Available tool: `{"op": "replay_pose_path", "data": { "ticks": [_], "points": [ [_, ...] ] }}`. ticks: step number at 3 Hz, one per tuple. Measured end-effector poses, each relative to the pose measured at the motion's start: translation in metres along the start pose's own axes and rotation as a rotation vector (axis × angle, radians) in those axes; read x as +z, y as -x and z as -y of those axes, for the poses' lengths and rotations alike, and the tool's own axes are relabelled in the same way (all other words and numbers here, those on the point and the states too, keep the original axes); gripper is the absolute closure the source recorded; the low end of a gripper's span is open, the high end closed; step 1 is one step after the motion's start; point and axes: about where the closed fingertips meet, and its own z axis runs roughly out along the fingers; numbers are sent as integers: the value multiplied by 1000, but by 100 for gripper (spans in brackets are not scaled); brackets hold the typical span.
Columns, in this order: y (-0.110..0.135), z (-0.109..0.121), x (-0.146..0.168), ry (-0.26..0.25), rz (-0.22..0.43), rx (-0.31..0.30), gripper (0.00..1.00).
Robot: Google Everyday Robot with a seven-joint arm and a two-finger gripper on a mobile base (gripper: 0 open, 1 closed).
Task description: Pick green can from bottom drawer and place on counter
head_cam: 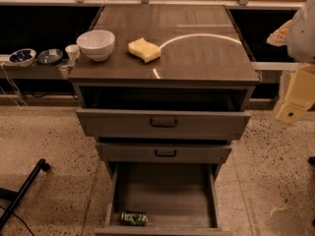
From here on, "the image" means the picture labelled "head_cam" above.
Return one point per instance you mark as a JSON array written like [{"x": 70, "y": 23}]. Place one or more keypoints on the dark blue small dish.
[{"x": 50, "y": 57}]

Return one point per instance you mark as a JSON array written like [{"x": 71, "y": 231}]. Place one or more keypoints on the grey side shelf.
[{"x": 35, "y": 71}]

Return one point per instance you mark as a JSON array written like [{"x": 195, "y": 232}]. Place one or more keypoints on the yellow sponge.
[{"x": 145, "y": 50}]

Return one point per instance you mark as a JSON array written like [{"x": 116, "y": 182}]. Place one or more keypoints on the grey bottom drawer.
[{"x": 178, "y": 199}]

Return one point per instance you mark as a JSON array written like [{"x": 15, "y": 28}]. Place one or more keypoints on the black stand leg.
[{"x": 14, "y": 197}]

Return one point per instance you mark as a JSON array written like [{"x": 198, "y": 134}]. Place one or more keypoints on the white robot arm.
[{"x": 298, "y": 35}]

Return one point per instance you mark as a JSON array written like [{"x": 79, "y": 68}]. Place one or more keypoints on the grey middle drawer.
[{"x": 170, "y": 153}]

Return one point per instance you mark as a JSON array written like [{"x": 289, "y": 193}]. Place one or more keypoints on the blue patterned bowl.
[{"x": 23, "y": 57}]

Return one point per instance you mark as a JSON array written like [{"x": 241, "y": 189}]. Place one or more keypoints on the green soda can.
[{"x": 134, "y": 218}]

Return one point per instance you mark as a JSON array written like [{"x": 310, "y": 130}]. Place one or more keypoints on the grey top drawer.
[{"x": 153, "y": 124}]

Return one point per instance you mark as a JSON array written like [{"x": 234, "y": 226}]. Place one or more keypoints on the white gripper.
[{"x": 303, "y": 36}]

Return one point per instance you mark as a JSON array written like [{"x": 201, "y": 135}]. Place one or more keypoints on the grey drawer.
[
  {"x": 170, "y": 153},
  {"x": 153, "y": 124},
  {"x": 178, "y": 199}
]

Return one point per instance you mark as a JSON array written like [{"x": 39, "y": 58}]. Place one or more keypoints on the small white cup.
[{"x": 73, "y": 52}]

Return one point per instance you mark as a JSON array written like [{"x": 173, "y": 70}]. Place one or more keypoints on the white ceramic bowl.
[{"x": 96, "y": 44}]

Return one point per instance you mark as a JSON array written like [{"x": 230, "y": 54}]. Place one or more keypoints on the grey drawer cabinet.
[{"x": 203, "y": 65}]

